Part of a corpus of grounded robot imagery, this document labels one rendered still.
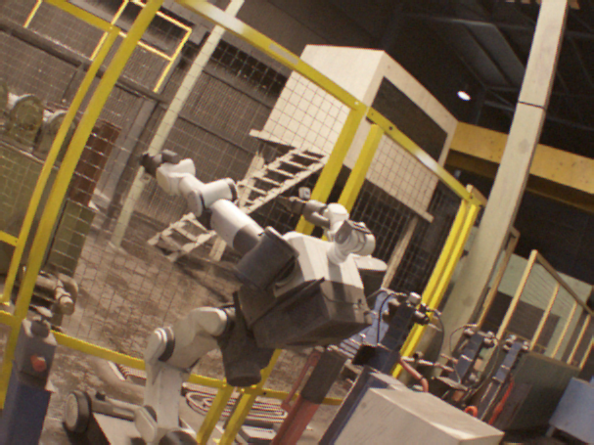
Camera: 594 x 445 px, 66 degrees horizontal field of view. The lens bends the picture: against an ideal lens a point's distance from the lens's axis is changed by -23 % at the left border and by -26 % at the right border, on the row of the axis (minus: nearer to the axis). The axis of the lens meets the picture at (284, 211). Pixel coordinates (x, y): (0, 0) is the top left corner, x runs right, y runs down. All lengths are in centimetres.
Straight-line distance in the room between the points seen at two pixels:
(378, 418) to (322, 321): 41
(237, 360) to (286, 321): 24
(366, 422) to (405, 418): 11
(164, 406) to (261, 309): 70
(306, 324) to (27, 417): 87
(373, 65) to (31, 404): 994
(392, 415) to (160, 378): 113
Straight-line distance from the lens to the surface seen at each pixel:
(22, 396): 145
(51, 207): 198
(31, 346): 142
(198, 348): 200
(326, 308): 148
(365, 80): 1067
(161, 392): 211
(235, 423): 281
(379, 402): 122
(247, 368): 174
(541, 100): 385
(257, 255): 144
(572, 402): 765
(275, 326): 160
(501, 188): 368
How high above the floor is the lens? 121
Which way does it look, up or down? 1 degrees up
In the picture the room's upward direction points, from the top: 25 degrees clockwise
